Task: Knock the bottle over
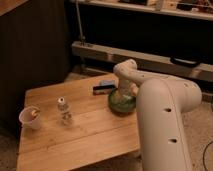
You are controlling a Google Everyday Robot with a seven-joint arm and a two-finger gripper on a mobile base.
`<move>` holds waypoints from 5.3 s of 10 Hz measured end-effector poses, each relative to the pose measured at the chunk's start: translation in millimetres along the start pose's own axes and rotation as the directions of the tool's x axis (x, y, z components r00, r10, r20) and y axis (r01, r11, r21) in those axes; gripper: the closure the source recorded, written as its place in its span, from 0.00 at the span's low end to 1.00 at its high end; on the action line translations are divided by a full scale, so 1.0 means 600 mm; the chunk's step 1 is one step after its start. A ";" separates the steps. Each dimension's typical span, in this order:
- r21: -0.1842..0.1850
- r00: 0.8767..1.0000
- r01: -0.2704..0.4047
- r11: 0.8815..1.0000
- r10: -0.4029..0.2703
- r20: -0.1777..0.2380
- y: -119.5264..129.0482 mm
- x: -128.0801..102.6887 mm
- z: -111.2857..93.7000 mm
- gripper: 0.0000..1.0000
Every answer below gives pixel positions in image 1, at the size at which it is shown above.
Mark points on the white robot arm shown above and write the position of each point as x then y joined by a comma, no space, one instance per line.
161,100

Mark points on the black handle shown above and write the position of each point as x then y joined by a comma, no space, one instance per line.
189,64

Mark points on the clear plastic bottle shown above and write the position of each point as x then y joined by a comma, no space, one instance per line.
64,109

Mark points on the green bowl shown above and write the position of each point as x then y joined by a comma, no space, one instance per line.
121,103

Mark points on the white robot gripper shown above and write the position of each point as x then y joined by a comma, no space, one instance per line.
126,87

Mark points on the wooden table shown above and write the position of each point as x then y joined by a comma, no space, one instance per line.
95,133

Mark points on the white paper cup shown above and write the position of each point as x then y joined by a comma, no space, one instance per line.
30,117

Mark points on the metal shelf rack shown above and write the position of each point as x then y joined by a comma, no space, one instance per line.
118,31

